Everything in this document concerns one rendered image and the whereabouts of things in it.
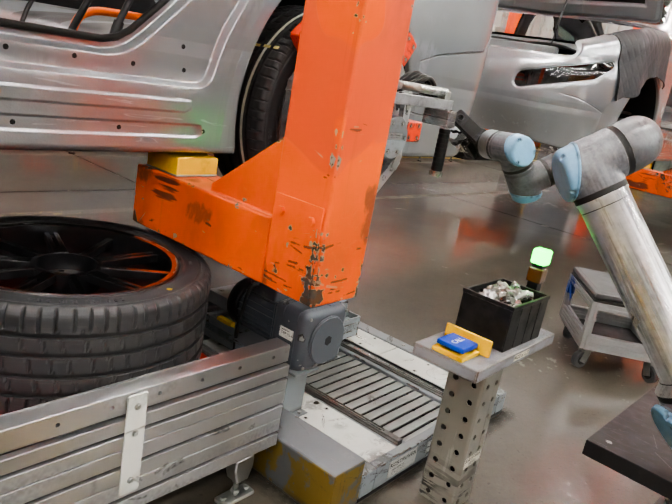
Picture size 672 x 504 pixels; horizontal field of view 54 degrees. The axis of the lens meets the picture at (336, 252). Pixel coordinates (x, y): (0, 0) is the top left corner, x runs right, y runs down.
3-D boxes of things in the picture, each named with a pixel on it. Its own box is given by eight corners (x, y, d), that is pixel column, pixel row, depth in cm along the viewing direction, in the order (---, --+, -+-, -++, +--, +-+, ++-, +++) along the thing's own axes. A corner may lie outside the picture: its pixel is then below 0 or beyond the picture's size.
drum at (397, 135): (351, 146, 213) (359, 102, 209) (404, 161, 201) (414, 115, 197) (322, 145, 202) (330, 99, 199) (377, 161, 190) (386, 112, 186)
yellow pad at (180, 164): (186, 164, 187) (188, 147, 185) (218, 176, 179) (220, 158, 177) (144, 164, 176) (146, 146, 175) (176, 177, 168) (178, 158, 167)
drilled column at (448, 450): (437, 479, 180) (473, 339, 169) (469, 498, 174) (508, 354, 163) (417, 492, 173) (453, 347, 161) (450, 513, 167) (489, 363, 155)
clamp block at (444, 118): (429, 122, 208) (433, 106, 206) (454, 128, 203) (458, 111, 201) (421, 122, 204) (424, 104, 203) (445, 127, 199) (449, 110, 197)
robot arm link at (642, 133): (672, 97, 138) (568, 141, 205) (616, 122, 138) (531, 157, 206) (694, 148, 138) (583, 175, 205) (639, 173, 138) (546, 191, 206)
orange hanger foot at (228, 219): (180, 216, 194) (194, 98, 184) (309, 275, 163) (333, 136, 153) (130, 220, 181) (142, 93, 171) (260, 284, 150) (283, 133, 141)
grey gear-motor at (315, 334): (238, 352, 215) (253, 250, 205) (334, 409, 190) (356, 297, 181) (193, 365, 201) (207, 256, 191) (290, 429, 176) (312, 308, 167)
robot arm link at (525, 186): (554, 194, 200) (544, 159, 194) (519, 210, 200) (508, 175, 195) (541, 184, 208) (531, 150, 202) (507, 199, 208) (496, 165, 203)
